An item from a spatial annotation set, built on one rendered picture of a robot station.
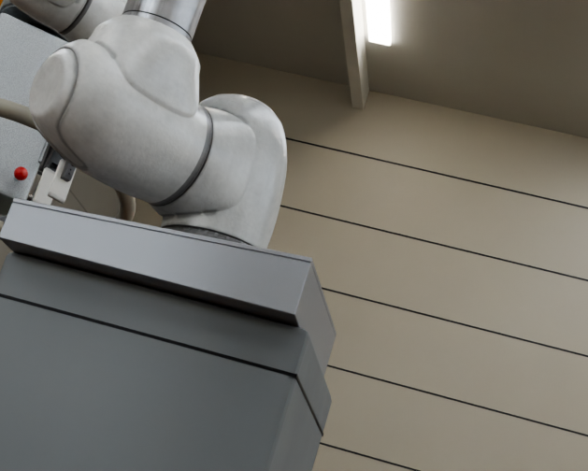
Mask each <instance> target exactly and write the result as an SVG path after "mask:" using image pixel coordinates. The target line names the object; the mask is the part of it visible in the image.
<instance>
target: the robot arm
mask: <svg viewBox="0 0 588 471"><path fill-rule="evenodd" d="M8 1H10V2H11V3H12V4H13V5H14V6H16V7H17V8H18V9H20V10H21V11H22V12H24V13H25V14H26V15H28V16H29V17H31V18H32V19H34V20H35V21H38V22H39V23H41V24H43V25H45V26H48V27H49V28H51V29H52V30H54V31H56V32H57V33H59V34H60V35H61V36H62V37H64V38H65V39H66V40H67V41H68V43H67V44H65V45H63V46H62V47H60V48H59V49H58V50H56V51H55V52H54V53H53V54H52V55H51V56H50V57H49V58H48V59H47V60H46V61H45V62H44V63H43V64H42V65H41V66H40V68H39V69H38V71H37V73H36V76H35V78H34V81H33V84H32V87H31V91H30V96H29V108H30V111H31V114H32V118H33V122H34V124H35V126H36V129H37V130H38V132H39V133H40V134H41V135H42V136H43V137H44V138H45V140H46V141H47V142H48V146H47V148H46V150H45V153H44V156H43V159H42V161H41V164H40V167H39V169H38V170H39V171H41V172H43V173H42V176H41V179H40V181H39V183H38V186H37V189H36V193H35V196H34V198H33V201H32V202H37V203H41V204H46V205H50V204H51V201H52V199H54V200H55V201H57V202H59V203H61V204H63V203H64V202H65V199H66V197H67V194H68V191H69V188H70V186H71V183H72V180H73V177H74V175H75V173H76V170H77V169H79V170H80V171H82V172H83V173H85V174H87V175H88V176H90V177H92V178H94V179H96V180H98V181H100V182H102V183H104V184H106V185H108V186H109V187H111V188H113V189H115V190H117V191H119V192H122V193H125V194H127V195H130V196H133V197H135V198H138V199H140V200H143V201H145V202H147V203H149V204H150V205H151V207H152V208H153V209H154V210H155V211H156V212H157V213H158V214H159V215H161V216H162V217H163V220H162V224H161V227H162V228H166V229H171V230H176V231H181V232H185V233H190V234H195V235H200V236H208V237H213V238H218V239H222V240H227V241H232V242H236V243H241V244H246V245H251V246H255V247H260V248H265V249H267V246H268V243H269V241H270V238H271V236H272V234H273V230H274V227H275V224H276V220H277V217H278V214H279V210H280V203H281V198H282V195H283V190H284V184H285V179H286V172H287V145H286V138H285V134H284V130H283V126H282V123H281V121H280V120H279V118H278V117H277V116H276V114H275V112H274V111H273V110H272V109H271V108H270V107H269V106H267V105H266V104H264V103H262V102H261V101H259V100H257V99H254V98H252V97H249V96H246V95H242V94H233V93H231V94H217V95H214V96H211V97H209V98H207V99H205V100H203V101H202V102H200V103H199V73H200V63H199V60H198V58H197V55H196V53H195V50H194V47H193V45H192V43H191V42H192V40H193V37H194V32H195V29H196V27H197V24H198V22H199V19H200V16H201V13H202V11H203V8H204V5H205V3H206V0H8Z"/></svg>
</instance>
